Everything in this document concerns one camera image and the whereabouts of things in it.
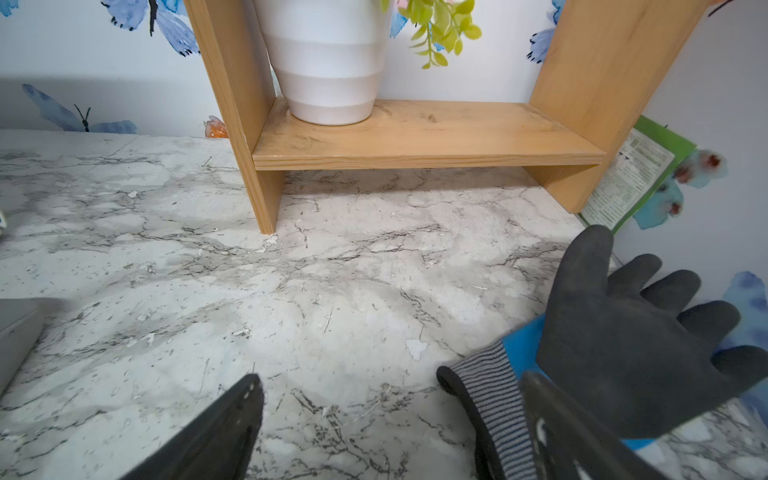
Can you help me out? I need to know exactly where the white ribbed flower pot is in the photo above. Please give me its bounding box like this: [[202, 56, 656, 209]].
[[254, 0, 393, 126]]

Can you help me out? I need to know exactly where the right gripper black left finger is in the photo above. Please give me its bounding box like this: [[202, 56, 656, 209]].
[[124, 373, 264, 480]]

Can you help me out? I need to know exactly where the green and white leaflet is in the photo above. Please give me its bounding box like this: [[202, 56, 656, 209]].
[[579, 116, 696, 232]]

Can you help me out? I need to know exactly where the black and blue work glove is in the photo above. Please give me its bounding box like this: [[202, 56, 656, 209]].
[[437, 225, 767, 479]]

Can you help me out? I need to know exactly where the green artificial plant with flowers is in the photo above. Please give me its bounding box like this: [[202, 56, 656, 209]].
[[379, 0, 483, 70]]

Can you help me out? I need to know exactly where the wooden desktop shelf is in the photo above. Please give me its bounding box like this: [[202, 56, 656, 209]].
[[187, 1, 707, 234]]

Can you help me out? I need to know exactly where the silver laptop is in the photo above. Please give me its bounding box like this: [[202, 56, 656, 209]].
[[0, 298, 50, 393]]

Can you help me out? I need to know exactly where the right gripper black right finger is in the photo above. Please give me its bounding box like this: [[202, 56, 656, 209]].
[[522, 372, 664, 479]]

